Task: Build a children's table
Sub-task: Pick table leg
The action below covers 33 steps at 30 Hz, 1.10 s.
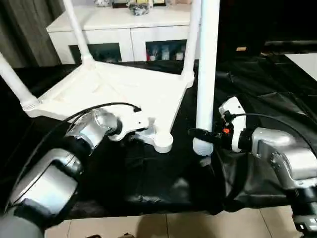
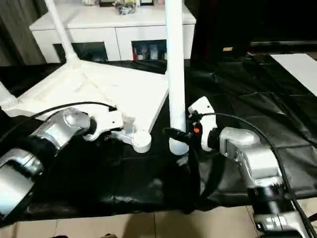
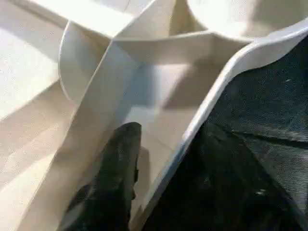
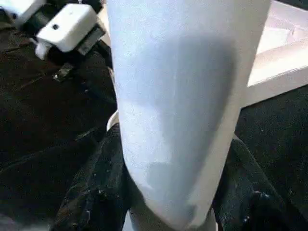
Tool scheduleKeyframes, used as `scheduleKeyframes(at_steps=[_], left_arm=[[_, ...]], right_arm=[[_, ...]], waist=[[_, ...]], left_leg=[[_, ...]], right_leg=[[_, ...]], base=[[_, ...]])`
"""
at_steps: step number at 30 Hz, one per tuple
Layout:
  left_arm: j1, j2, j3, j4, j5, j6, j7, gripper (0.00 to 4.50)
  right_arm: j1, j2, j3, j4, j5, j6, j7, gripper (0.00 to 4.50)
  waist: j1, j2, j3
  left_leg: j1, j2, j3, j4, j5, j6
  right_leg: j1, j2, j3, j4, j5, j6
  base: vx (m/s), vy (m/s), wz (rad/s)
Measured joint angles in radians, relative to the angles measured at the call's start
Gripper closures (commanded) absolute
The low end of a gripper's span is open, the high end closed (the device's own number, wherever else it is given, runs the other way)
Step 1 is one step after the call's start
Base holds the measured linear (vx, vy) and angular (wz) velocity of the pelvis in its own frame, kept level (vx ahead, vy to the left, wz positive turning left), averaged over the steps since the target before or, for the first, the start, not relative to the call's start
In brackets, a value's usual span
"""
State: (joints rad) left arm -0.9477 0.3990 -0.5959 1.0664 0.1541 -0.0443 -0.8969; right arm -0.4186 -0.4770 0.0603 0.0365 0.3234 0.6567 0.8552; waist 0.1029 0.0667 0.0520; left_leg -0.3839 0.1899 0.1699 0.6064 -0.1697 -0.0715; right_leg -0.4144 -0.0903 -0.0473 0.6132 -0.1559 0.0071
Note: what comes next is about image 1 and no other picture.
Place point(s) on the white plastic table top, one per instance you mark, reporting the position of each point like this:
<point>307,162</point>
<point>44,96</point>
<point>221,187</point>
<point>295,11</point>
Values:
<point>111,91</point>

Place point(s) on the white plastic table leg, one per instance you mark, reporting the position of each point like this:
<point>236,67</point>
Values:
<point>192,42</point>
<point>15,81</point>
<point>78,32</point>
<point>208,74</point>

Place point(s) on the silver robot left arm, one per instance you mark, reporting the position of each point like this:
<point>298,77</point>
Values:
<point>62,163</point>

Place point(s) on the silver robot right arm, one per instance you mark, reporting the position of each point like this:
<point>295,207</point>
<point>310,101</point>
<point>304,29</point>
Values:
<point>280,153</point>

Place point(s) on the black work mat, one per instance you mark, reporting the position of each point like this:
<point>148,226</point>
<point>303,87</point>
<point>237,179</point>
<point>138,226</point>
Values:
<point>260,86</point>

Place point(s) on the white mug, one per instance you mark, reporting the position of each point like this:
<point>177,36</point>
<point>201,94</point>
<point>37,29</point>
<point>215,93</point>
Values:
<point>152,57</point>
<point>178,56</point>

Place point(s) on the small yellow box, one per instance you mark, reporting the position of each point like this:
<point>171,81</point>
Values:
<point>241,48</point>

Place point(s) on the white flat board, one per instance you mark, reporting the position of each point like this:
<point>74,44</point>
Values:
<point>303,65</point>

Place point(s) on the white cabinet with glass doors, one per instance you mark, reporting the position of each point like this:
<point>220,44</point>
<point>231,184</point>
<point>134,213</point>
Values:
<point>119,27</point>

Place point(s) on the dark green box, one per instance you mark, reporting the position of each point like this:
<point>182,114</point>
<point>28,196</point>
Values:
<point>120,4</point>

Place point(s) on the beige plush toy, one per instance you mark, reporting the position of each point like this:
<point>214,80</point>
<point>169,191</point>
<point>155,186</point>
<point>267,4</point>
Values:
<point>182,2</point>

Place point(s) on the white spotted bowl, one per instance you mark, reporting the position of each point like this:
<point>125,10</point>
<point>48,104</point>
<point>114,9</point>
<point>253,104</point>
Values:
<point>102,2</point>

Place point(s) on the grey curtain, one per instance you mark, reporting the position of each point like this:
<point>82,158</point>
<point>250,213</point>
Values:
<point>24,32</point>

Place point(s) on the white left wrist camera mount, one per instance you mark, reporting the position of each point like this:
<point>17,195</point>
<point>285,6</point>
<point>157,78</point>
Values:
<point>133,121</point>

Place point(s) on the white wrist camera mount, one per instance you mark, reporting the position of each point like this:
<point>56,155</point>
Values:
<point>133,121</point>
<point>235,111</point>

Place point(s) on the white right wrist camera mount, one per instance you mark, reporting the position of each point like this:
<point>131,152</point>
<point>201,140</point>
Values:
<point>235,111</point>

